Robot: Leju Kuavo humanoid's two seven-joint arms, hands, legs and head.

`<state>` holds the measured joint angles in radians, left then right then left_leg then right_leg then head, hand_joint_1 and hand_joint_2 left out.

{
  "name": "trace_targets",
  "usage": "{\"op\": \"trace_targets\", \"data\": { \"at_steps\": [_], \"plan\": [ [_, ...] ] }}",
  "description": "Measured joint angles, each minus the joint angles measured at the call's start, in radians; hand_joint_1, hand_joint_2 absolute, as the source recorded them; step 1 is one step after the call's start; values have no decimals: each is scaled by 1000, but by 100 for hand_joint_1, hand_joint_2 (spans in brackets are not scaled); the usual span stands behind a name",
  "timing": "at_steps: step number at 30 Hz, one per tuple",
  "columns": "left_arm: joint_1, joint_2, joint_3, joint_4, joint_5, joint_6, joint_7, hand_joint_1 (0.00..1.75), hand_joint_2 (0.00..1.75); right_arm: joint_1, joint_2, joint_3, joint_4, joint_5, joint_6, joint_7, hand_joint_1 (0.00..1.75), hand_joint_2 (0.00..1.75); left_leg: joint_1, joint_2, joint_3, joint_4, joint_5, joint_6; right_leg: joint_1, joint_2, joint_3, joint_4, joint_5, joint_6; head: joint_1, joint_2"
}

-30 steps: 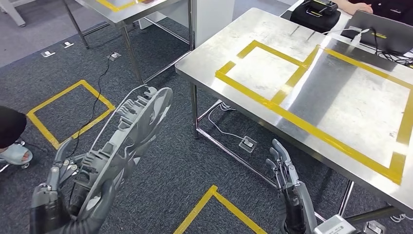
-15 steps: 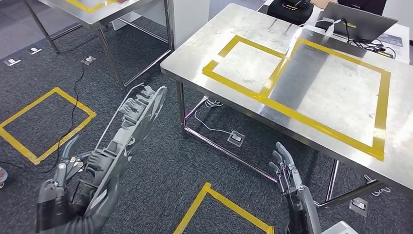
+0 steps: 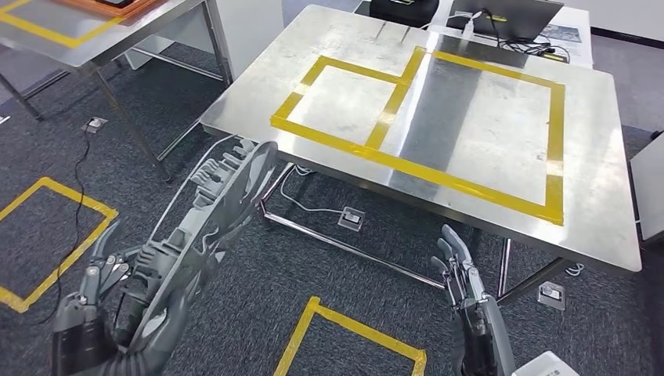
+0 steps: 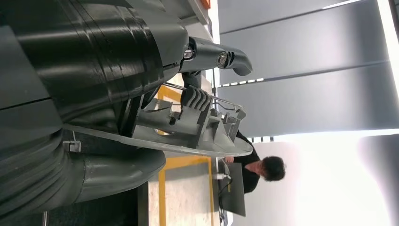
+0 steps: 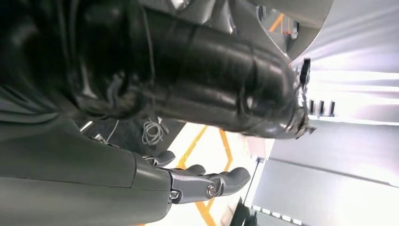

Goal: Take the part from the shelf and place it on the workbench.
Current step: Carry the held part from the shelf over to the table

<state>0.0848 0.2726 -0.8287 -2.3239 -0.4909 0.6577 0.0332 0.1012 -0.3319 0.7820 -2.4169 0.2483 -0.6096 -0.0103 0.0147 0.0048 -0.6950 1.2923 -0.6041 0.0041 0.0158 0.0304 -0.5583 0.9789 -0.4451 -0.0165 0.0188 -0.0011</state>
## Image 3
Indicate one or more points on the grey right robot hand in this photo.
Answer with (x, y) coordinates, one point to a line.
(493, 337)

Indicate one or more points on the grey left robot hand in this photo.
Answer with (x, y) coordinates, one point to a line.
(78, 332)

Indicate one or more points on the grey plastic wheel hubcap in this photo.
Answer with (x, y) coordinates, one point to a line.
(249, 176)

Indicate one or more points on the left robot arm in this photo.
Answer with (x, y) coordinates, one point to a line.
(140, 363)

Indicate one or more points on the yellow workbench tape outline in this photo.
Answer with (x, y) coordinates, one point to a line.
(415, 170)

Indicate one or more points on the steel workbench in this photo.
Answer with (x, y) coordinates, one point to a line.
(493, 130)

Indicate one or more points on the floor socket box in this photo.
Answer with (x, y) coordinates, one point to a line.
(551, 296)
(95, 125)
(351, 219)

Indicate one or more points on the yellow floor tape marking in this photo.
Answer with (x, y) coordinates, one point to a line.
(363, 332)
(78, 197)

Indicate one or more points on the white desk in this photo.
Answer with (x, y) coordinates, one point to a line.
(586, 52)
(651, 192)

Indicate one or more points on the black yellow-labelled power brick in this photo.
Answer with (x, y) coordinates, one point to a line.
(554, 56)

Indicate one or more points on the yellow table tape outline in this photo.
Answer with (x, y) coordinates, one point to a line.
(52, 36)

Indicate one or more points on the printed paper sheet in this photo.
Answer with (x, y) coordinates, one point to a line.
(563, 33)

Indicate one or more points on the grey laptop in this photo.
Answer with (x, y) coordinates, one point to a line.
(518, 18)

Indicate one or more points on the orange tray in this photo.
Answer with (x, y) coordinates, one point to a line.
(124, 10)

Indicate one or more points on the black carry case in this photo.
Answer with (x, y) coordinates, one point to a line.
(404, 13)

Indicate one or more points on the white cabinet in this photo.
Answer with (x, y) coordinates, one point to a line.
(249, 31)

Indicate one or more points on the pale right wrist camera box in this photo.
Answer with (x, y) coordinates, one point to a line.
(544, 366)

